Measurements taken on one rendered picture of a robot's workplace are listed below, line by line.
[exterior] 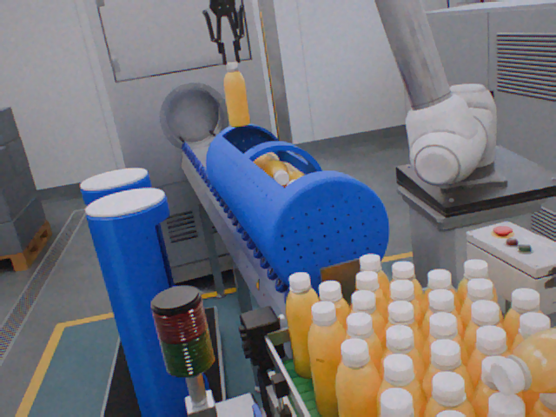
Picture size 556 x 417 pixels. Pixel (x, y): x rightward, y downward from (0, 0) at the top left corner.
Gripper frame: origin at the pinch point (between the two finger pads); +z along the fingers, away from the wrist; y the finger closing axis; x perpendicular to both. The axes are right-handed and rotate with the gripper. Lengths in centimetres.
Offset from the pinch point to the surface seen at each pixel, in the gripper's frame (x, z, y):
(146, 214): -1, 47, 37
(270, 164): 36.8, 30.1, 1.0
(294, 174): 37, 34, -5
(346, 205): 75, 33, -5
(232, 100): 2.3, 14.6, 2.3
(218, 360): -37, 133, 21
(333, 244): 75, 41, -1
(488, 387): 129, 43, -1
